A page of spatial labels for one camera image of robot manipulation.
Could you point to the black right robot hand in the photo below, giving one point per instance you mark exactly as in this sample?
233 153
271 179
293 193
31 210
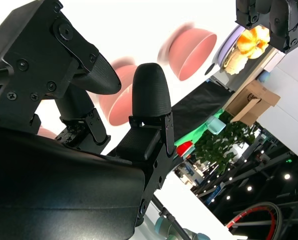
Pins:
51 180

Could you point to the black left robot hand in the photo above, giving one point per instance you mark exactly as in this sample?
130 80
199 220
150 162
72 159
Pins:
281 17

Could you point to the pink plastic bowl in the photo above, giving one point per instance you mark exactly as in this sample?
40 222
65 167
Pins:
189 47
45 132
120 105

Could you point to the grey teal industrial robot arm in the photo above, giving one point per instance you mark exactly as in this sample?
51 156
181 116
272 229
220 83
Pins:
164 227

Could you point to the orange flower decoration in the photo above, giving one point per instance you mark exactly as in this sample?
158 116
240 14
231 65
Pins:
254 42

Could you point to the lilac round plate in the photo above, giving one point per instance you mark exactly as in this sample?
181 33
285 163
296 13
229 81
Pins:
226 45

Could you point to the brown cardboard box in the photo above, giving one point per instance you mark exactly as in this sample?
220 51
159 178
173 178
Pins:
251 102

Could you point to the black backdrop cloth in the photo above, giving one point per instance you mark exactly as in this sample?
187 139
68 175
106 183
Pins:
196 107

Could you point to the teal cup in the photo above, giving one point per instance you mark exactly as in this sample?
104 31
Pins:
216 125

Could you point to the red cup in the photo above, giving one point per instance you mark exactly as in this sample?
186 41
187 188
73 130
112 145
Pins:
184 149

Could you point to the green backdrop cloth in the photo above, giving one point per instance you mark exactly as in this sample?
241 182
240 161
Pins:
201 132

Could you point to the green leafy plant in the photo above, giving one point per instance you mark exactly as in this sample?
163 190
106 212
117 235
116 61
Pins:
219 150

